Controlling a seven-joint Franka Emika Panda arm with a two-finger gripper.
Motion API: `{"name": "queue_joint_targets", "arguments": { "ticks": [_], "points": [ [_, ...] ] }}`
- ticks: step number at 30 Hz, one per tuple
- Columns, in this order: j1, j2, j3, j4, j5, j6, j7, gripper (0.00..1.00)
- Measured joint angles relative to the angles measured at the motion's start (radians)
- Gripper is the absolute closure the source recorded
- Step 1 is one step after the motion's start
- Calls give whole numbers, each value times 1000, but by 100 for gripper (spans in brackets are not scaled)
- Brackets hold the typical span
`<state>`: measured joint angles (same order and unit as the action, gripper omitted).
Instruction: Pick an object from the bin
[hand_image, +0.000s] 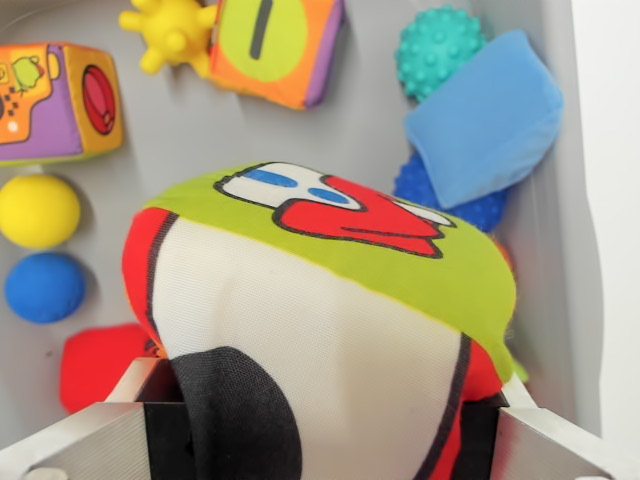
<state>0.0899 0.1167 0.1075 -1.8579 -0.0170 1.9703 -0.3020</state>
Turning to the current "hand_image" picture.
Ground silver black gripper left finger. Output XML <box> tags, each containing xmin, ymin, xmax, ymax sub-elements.
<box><xmin>0</xmin><ymin>357</ymin><xmax>197</xmax><ymax>480</ymax></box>

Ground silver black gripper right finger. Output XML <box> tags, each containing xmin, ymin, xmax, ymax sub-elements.
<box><xmin>464</xmin><ymin>374</ymin><xmax>616</xmax><ymax>480</ymax></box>

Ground red fabric cube black shape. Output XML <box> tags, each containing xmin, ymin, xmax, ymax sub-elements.
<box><xmin>121</xmin><ymin>160</ymin><xmax>519</xmax><ymax>480</ymax></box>

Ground grey plastic bin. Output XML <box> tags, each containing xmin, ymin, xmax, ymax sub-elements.
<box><xmin>0</xmin><ymin>0</ymin><xmax>610</xmax><ymax>451</ymax></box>

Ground red fabric beanbag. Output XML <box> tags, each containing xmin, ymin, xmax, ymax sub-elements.
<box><xmin>59</xmin><ymin>323</ymin><xmax>167</xmax><ymax>416</ymax></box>

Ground blue foam ball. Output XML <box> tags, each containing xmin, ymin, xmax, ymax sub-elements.
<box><xmin>4</xmin><ymin>251</ymin><xmax>88</xmax><ymax>325</ymax></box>

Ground yellow foam ball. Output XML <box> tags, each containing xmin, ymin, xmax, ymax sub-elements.
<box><xmin>0</xmin><ymin>173</ymin><xmax>83</xmax><ymax>251</ymax></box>

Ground dark blue bumpy rubber ball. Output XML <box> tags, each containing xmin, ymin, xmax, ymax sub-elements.
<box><xmin>391</xmin><ymin>151</ymin><xmax>509</xmax><ymax>234</ymax></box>

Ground light blue fabric pillow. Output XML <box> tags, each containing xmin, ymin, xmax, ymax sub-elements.
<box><xmin>403</xmin><ymin>28</ymin><xmax>566</xmax><ymax>211</ymax></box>

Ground yellow fabric cube red circles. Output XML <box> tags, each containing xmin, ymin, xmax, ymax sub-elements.
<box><xmin>0</xmin><ymin>41</ymin><xmax>125</xmax><ymax>168</ymax></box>

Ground teal bumpy rubber ball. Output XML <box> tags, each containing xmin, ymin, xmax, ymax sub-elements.
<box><xmin>394</xmin><ymin>5</ymin><xmax>487</xmax><ymax>104</ymax></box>

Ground yellow spiky rubber toy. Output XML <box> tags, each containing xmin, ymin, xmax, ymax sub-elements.
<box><xmin>118</xmin><ymin>0</ymin><xmax>220</xmax><ymax>80</ymax></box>

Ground orange fabric cube green circle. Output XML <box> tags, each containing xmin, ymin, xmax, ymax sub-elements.
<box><xmin>206</xmin><ymin>0</ymin><xmax>348</xmax><ymax>111</ymax></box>

